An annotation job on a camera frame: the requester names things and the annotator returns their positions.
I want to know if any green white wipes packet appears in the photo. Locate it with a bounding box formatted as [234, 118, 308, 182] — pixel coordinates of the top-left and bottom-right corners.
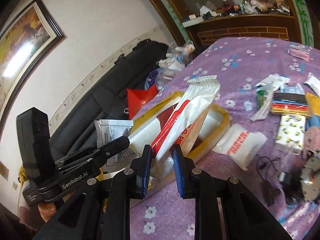
[250, 83, 273, 122]

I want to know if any white packet red text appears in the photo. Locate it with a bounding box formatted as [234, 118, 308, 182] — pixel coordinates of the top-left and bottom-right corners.
[212, 124, 267, 171]

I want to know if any pink packet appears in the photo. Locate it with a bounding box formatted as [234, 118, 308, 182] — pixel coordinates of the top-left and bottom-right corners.
[287, 45, 310, 62]

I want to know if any white red long bag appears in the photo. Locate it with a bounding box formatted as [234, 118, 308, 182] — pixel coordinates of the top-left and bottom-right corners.
[151, 75, 220, 161]

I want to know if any black leather sofa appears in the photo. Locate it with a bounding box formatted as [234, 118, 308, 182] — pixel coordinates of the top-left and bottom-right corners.
[50, 39, 168, 160]

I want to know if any red gift bag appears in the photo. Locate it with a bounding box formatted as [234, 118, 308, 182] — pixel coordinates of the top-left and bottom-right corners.
[127, 84, 158, 120]

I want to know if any coloured cloth stack packet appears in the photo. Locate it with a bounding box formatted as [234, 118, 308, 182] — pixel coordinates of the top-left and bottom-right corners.
[270, 93, 309, 116]

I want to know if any black electric motor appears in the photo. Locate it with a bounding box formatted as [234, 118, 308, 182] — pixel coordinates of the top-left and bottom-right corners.
[281, 154, 319, 205]

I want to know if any white printed packet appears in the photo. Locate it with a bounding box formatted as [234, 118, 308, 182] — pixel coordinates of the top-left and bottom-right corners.
[94, 119, 136, 173]

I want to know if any wooden brick counter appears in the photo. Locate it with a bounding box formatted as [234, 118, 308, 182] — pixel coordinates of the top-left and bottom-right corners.
[186, 14, 302, 47]

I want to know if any white foam box yellow tape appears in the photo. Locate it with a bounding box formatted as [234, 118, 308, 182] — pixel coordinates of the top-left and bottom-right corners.
[103, 92, 231, 196]

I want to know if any framed painting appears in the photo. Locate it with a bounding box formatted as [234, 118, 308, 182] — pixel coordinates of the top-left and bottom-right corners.
[1, 0, 65, 128]

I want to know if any purple floral tablecloth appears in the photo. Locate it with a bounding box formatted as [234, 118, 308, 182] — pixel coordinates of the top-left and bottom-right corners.
[130, 37, 319, 239]

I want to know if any lemon print tissue pack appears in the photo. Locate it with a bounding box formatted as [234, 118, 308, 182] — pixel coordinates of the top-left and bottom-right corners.
[275, 114, 306, 155]

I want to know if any person left hand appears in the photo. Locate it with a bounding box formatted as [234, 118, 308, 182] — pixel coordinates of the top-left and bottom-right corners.
[37, 199, 65, 223]

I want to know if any black power adapter with cable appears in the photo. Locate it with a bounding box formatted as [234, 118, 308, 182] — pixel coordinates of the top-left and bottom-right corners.
[256, 156, 293, 207]

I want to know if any red zip pouch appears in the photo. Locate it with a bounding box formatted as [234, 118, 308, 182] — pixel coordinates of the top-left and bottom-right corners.
[157, 104, 177, 129]

